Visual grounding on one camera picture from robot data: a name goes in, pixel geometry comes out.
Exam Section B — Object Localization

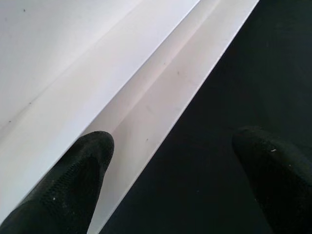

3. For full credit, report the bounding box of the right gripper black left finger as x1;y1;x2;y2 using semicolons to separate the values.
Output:
0;131;115;234

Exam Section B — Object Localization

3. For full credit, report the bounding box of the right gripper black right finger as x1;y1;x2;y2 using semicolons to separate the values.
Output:
231;125;312;234

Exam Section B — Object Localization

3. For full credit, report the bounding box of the black tablecloth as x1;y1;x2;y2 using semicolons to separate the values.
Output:
99;0;312;234

